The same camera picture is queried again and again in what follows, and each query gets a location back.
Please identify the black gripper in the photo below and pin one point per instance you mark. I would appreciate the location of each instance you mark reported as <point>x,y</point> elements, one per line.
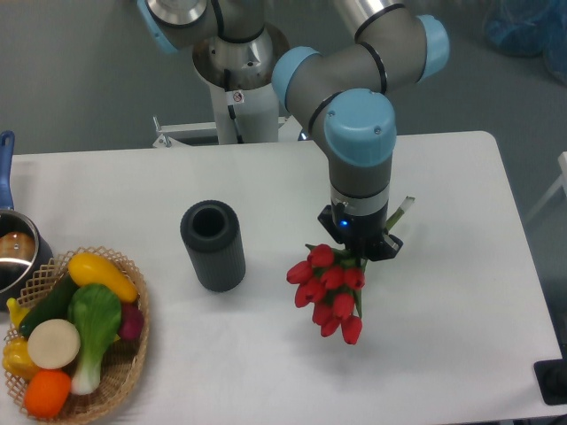
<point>361,235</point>

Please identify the red tulip bouquet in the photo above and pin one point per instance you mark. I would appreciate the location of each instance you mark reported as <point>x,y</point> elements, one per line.
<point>332,279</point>

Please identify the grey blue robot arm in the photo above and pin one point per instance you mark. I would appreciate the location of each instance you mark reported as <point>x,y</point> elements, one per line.
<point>339,100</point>

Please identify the dark grey ribbed vase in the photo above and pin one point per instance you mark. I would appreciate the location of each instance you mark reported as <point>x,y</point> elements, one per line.
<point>211,234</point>

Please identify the black device at edge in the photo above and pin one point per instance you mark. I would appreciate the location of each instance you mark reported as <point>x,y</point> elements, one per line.
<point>551,378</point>

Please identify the purple radish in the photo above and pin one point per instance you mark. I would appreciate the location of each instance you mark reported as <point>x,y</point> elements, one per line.
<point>132,322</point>

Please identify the blue plastic bag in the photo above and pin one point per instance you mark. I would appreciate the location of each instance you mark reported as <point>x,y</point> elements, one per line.
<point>529,29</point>

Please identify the green bok choy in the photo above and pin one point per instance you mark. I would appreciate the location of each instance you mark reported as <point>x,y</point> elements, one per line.
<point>95,311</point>

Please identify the yellow squash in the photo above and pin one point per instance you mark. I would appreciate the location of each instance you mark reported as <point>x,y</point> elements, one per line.
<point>87,268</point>

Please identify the woven wicker basket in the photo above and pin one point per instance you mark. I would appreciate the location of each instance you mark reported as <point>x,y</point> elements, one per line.
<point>122,364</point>

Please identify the green cucumber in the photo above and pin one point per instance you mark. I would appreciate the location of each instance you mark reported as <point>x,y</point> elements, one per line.
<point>53,306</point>

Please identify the yellow banana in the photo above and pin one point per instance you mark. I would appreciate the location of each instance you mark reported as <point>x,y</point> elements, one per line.
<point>17,312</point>

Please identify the orange fruit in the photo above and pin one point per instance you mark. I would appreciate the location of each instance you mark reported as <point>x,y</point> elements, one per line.
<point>46,393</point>

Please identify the yellow bell pepper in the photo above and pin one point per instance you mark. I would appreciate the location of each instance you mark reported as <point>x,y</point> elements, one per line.
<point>17,361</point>

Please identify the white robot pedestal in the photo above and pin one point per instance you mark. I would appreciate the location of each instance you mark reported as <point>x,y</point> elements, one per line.
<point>238,76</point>

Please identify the white furniture frame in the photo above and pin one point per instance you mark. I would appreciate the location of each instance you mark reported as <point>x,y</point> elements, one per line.
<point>559,185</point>

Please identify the blue handled steel pot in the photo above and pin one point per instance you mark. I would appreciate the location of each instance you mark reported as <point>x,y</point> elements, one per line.
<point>23,249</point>

